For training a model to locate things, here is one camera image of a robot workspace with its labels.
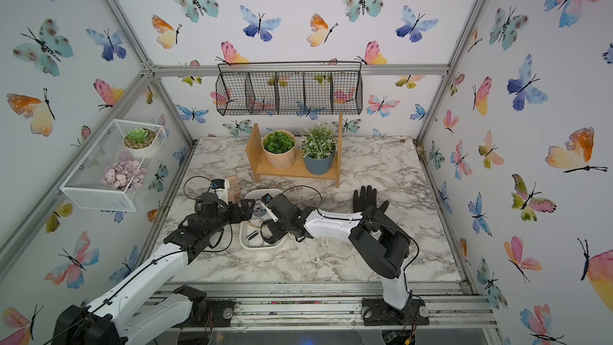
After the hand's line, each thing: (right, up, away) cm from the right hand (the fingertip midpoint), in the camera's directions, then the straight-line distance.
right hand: (274, 221), depth 88 cm
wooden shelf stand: (-10, +25, +13) cm, 29 cm away
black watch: (0, -6, -5) cm, 7 cm away
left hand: (-9, +8, -5) cm, 13 cm away
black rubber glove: (+37, +6, +13) cm, 40 cm away
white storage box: (-10, -4, +3) cm, 11 cm away
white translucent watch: (-7, -5, +1) cm, 9 cm away
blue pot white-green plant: (+16, +27, +1) cm, 31 cm away
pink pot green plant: (+1, +27, +6) cm, 27 cm away
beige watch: (-8, -1, +3) cm, 8 cm away
